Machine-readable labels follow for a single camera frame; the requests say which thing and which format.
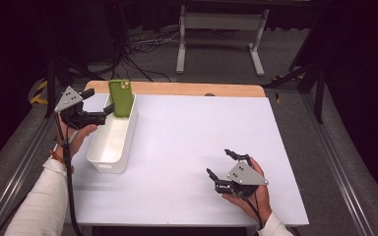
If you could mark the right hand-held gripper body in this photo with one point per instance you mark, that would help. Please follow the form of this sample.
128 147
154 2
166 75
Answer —
246 175

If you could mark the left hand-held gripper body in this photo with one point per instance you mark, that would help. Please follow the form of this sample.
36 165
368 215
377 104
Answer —
69 98

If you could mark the green phone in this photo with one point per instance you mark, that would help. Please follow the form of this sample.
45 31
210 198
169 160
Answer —
121 98

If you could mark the white plastic bin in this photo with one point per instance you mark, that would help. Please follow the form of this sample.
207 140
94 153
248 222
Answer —
111 144

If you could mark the person's right hand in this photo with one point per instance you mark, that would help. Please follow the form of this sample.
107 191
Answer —
259 203

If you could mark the person's left hand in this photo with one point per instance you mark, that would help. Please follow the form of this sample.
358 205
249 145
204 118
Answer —
78 134

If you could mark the black metal stand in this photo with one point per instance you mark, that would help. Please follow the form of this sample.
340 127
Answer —
50 82
320 91

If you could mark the white table board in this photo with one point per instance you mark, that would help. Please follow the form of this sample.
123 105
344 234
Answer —
183 157

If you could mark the dark table grommet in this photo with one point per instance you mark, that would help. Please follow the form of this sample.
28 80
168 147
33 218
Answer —
210 94

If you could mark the wooden table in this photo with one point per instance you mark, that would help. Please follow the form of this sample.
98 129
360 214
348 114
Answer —
177 88

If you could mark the white metal stand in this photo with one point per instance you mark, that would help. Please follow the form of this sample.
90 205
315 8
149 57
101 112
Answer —
223 21

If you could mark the grey metal rail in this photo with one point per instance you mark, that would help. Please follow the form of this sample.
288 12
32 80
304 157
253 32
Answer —
338 164
13 183

